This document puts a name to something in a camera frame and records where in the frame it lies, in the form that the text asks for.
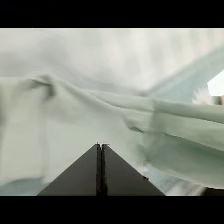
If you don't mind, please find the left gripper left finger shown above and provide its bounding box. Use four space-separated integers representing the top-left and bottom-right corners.
37 142 101 197

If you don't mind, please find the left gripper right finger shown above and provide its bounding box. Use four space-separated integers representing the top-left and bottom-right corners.
101 143 166 197

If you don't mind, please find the pale green shirt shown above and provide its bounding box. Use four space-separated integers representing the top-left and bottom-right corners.
0 28 224 197

